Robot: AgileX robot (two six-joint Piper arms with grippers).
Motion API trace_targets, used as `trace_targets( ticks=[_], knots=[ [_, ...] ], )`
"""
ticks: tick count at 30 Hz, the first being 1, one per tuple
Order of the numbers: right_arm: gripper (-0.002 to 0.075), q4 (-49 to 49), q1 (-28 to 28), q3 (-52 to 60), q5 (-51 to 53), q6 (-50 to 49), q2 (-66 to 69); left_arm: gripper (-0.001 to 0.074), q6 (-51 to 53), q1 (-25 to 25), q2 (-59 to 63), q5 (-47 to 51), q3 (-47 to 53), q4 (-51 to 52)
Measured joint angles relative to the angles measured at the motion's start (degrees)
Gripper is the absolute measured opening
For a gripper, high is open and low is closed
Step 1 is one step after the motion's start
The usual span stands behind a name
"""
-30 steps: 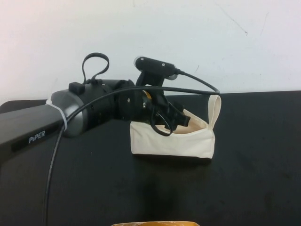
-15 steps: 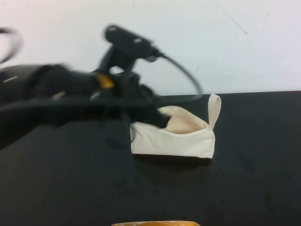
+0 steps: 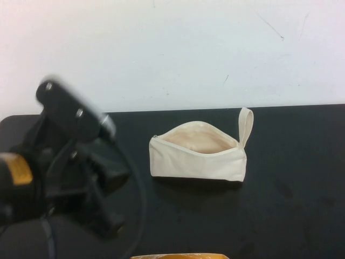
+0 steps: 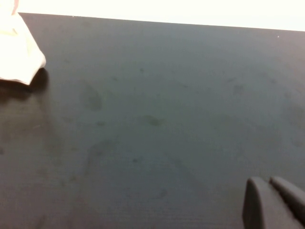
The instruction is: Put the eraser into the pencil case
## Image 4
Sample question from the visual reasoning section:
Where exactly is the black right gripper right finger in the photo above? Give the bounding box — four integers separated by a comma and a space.
269, 176, 305, 222

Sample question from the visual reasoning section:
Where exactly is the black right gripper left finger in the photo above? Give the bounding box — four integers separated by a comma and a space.
242, 177, 305, 229

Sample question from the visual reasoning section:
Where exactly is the cream canvas pencil case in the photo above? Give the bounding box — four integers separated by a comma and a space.
0, 0, 47, 86

